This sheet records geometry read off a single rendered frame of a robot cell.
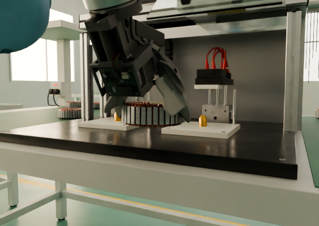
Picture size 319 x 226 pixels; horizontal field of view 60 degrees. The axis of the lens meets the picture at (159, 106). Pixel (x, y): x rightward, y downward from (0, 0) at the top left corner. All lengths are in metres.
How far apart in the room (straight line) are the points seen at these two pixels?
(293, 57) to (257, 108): 0.23
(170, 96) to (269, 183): 0.18
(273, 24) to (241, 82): 0.23
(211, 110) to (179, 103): 0.36
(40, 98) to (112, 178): 6.09
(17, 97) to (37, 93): 0.49
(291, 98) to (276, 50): 0.21
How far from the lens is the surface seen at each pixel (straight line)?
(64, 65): 1.84
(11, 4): 0.22
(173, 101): 0.42
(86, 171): 0.52
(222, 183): 0.41
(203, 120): 0.66
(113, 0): 0.36
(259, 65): 0.89
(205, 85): 0.68
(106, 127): 0.70
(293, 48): 0.73
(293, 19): 0.75
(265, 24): 0.75
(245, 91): 0.90
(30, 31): 0.23
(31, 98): 6.38
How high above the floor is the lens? 0.88
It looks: 4 degrees down
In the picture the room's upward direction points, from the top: straight up
